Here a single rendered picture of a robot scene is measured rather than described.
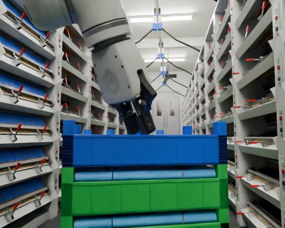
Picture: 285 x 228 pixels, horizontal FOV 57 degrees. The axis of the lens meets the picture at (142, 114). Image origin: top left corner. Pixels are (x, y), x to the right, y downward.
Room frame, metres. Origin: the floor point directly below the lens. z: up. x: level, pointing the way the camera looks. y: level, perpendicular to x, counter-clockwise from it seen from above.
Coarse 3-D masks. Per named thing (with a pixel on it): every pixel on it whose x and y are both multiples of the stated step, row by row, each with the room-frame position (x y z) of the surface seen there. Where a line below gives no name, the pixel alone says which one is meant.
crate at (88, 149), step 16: (64, 128) 0.45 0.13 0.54; (80, 128) 0.63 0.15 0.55; (224, 128) 0.50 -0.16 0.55; (64, 144) 0.45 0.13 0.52; (80, 144) 0.45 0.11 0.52; (96, 144) 0.46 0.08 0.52; (112, 144) 0.46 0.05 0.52; (128, 144) 0.47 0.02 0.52; (144, 144) 0.47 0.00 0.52; (160, 144) 0.48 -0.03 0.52; (176, 144) 0.48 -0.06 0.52; (192, 144) 0.49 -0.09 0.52; (208, 144) 0.49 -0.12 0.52; (224, 144) 0.50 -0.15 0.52; (64, 160) 0.45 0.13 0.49; (80, 160) 0.45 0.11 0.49; (96, 160) 0.46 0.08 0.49; (112, 160) 0.46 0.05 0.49; (128, 160) 0.47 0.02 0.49; (144, 160) 0.47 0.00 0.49; (160, 160) 0.48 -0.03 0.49; (176, 160) 0.48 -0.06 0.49; (192, 160) 0.49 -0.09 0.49; (208, 160) 0.49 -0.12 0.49; (224, 160) 0.50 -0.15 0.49
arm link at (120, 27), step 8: (104, 24) 0.41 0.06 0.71; (112, 24) 0.41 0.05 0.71; (120, 24) 0.42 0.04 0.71; (128, 24) 0.44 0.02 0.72; (88, 32) 0.42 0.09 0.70; (96, 32) 0.41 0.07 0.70; (104, 32) 0.41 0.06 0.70; (112, 32) 0.41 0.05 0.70; (120, 32) 0.42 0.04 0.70; (128, 32) 0.43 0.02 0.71; (88, 40) 0.43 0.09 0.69; (96, 40) 0.42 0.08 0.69; (104, 40) 0.42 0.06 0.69; (112, 40) 0.43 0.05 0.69; (88, 48) 0.46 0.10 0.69
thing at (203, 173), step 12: (84, 168) 0.52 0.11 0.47; (96, 168) 0.52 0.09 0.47; (108, 168) 0.54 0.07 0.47; (120, 168) 0.53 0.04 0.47; (132, 168) 0.52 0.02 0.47; (144, 168) 0.54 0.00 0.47; (156, 168) 0.53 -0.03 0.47; (168, 168) 0.53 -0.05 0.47; (180, 168) 0.54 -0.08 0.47; (192, 168) 0.52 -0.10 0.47; (204, 168) 0.52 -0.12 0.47; (84, 180) 0.46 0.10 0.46; (96, 180) 0.47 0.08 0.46; (108, 180) 0.47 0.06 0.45
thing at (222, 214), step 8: (224, 208) 0.50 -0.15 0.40; (72, 216) 0.45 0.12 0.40; (216, 216) 0.51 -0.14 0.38; (224, 216) 0.50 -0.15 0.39; (64, 224) 0.45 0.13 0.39; (72, 224) 0.45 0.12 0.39; (176, 224) 0.49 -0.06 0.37; (184, 224) 0.49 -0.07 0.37; (192, 224) 0.49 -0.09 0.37; (200, 224) 0.49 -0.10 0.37; (208, 224) 0.49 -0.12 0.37; (216, 224) 0.49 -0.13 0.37; (224, 224) 0.50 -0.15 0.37
